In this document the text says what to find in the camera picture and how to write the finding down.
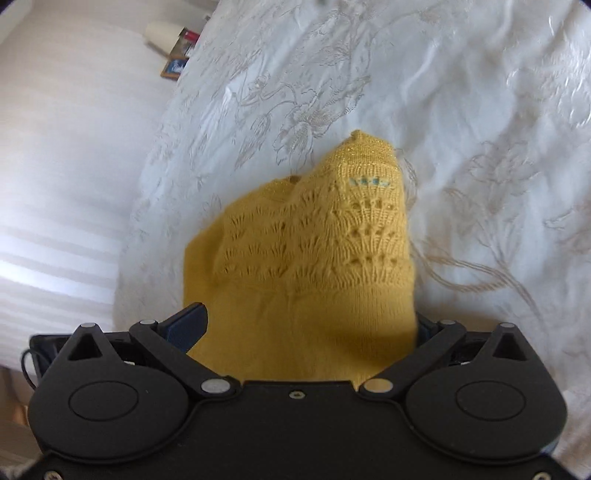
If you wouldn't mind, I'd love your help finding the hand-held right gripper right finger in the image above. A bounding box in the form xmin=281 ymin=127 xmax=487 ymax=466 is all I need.
xmin=358 ymin=311 xmax=539 ymax=402

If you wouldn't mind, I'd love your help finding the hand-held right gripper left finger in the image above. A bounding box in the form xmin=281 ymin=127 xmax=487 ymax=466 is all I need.
xmin=50 ymin=302 xmax=242 ymax=401

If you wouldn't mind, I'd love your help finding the yellow knit sweater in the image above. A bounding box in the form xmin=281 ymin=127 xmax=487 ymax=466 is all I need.
xmin=182 ymin=130 xmax=421 ymax=385

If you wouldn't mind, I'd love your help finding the white curtain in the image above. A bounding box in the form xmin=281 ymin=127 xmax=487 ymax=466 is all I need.
xmin=0 ymin=4 xmax=219 ymax=370

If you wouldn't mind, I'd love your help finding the white embroidered bedspread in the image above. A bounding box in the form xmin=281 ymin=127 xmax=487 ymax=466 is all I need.
xmin=112 ymin=0 xmax=591 ymax=468

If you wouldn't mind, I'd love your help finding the blue framed picture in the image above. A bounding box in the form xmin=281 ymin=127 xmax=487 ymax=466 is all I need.
xmin=159 ymin=54 xmax=189 ymax=80

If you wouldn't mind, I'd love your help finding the red book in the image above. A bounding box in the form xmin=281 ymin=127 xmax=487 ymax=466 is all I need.
xmin=178 ymin=27 xmax=202 ymax=58

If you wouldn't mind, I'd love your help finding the black cable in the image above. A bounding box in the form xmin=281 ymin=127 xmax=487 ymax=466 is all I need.
xmin=19 ymin=348 xmax=40 ymax=391

